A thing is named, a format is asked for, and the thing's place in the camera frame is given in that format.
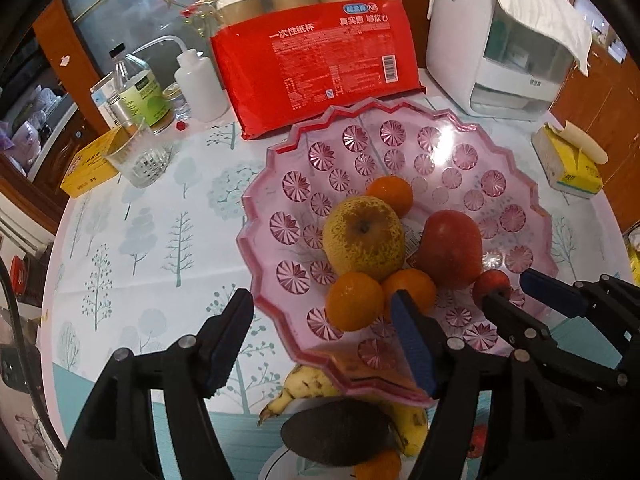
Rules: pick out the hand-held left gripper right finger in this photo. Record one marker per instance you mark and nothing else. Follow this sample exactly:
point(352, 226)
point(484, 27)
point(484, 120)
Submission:
point(412, 340)

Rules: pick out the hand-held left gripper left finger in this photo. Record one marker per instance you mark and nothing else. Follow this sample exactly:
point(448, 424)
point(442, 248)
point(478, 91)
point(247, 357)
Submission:
point(227, 340)

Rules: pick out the clear glass tumbler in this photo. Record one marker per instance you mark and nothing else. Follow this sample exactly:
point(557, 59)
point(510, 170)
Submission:
point(140, 160)

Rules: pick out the white carton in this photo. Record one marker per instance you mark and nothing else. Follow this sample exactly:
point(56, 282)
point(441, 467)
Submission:
point(102, 100)

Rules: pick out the yellow banana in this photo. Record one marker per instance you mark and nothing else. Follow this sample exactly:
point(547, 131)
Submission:
point(305, 385)

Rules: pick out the small red cap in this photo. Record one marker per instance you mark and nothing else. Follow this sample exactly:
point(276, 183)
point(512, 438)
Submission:
point(181, 125)

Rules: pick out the teal striped table runner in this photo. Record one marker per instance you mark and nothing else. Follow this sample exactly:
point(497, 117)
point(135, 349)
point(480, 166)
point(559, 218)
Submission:
point(245, 445)

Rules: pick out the red apple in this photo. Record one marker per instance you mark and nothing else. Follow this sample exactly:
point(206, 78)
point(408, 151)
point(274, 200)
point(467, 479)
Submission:
point(450, 250)

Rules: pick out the white cloth cover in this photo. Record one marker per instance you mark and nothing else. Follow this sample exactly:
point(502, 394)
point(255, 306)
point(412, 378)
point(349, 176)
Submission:
point(540, 5)

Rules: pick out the white squeeze bottle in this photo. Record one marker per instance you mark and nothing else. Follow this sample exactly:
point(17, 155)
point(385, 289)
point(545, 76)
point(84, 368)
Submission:
point(200, 90)

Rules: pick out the dark green avocado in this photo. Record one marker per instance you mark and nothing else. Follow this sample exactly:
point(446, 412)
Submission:
point(335, 432)

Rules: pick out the pink glass fruit bowl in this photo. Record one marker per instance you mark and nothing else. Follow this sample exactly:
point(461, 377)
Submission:
point(300, 220)

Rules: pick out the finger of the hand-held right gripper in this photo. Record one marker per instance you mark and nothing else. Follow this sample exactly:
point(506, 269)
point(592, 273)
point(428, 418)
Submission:
point(550, 290)
point(515, 320)

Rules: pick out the yellow tissue box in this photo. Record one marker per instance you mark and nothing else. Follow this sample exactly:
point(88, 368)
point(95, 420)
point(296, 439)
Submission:
point(565, 170)

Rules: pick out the orange mandarin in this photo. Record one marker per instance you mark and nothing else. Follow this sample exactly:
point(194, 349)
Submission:
point(420, 285)
point(355, 300)
point(392, 192)
point(377, 467)

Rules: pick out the white countertop appliance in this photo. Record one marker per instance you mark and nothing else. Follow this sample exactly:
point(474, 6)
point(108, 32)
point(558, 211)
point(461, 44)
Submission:
point(455, 35)

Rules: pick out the wooden cabinet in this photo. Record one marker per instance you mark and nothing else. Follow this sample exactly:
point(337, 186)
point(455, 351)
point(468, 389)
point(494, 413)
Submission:
point(620, 160)

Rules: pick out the red paper cup package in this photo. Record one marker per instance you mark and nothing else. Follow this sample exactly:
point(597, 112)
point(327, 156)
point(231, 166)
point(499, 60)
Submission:
point(320, 70)

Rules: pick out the yellow tin box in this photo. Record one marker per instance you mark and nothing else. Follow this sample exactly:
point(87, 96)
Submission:
point(87, 167)

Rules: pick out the clear bottle green label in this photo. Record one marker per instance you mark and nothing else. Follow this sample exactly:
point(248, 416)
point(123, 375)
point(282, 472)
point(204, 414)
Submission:
point(145, 100)

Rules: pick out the small red fruit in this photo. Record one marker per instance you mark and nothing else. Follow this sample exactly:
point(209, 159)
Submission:
point(477, 442)
point(492, 282)

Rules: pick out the red lidded container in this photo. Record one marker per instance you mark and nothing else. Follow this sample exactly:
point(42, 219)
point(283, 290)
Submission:
point(18, 275)

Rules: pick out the small glass jar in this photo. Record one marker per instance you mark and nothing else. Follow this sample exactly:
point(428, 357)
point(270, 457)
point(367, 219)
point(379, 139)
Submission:
point(177, 105)

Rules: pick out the yellow pear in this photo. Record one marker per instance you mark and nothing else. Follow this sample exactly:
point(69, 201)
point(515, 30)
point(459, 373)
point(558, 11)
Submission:
point(360, 240)

